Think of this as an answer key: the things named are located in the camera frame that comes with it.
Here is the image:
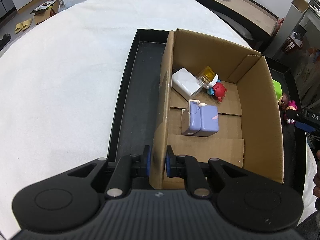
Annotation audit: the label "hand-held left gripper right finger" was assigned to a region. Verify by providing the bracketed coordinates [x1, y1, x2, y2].
[165, 145, 247, 198]

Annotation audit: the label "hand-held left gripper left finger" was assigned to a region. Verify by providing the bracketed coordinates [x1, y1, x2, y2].
[66, 145, 152, 199]

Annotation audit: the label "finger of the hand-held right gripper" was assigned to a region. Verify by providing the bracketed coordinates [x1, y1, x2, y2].
[286, 110, 307, 122]
[295, 121, 315, 133]

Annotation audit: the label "pink bear figurine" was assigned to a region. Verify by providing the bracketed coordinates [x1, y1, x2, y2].
[284, 100, 299, 125]

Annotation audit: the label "purple toy block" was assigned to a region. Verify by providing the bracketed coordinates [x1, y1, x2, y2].
[181, 99, 220, 138]

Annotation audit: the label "brown cardboard box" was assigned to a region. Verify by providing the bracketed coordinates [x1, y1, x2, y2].
[149, 29, 286, 191]

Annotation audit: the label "black tray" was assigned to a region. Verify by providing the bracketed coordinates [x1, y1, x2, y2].
[107, 29, 307, 196]

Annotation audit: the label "red crab figurine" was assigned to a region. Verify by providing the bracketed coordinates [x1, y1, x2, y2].
[206, 74, 228, 103]

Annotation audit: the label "white charger block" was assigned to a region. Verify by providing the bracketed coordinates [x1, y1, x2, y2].
[172, 67, 203, 100]

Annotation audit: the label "clear yellow cube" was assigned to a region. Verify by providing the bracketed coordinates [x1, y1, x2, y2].
[196, 66, 217, 88]

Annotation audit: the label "person's right hand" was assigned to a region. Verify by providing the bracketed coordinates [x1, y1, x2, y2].
[313, 149, 320, 198]

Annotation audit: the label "brown bear figurine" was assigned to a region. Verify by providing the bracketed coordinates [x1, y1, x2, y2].
[279, 92, 291, 109]

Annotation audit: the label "green toy cube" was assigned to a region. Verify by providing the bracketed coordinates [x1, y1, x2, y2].
[272, 79, 284, 101]

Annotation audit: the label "grey tall carton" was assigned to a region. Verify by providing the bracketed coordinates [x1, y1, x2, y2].
[274, 0, 311, 61]

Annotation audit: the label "black framed brown board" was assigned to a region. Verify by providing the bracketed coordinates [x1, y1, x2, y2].
[189, 0, 279, 37]

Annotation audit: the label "open cardboard box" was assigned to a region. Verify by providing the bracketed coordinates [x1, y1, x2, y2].
[30, 0, 61, 26]

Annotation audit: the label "black shoes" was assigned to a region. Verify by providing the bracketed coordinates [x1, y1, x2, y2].
[0, 33, 11, 51]

